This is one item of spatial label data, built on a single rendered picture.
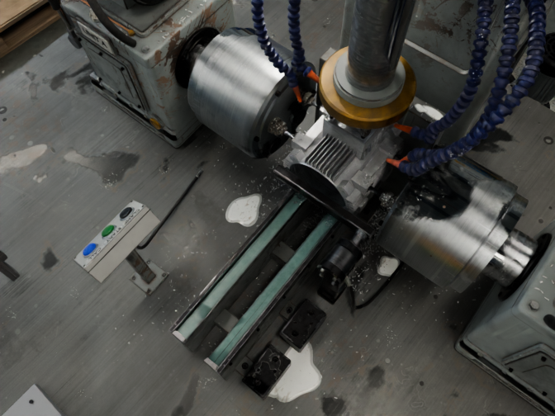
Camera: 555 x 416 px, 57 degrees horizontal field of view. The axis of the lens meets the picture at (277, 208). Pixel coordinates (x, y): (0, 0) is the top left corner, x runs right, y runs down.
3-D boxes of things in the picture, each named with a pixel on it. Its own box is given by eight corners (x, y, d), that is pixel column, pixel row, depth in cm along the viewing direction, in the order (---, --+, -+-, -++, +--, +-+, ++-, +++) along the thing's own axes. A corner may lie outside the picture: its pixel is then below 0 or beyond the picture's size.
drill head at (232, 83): (220, 50, 140) (206, -26, 118) (328, 118, 130) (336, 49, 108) (157, 110, 132) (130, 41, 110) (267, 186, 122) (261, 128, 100)
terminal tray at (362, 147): (352, 100, 113) (356, 79, 107) (392, 125, 110) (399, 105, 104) (320, 136, 109) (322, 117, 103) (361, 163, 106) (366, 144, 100)
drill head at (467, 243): (396, 160, 125) (419, 97, 102) (552, 258, 113) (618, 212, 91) (336, 235, 117) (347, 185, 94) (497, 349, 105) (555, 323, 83)
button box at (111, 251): (148, 214, 110) (131, 197, 107) (162, 220, 105) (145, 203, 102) (89, 274, 105) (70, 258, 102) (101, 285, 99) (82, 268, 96)
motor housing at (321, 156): (331, 129, 128) (338, 80, 111) (396, 170, 123) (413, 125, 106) (282, 185, 122) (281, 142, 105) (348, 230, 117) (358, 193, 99)
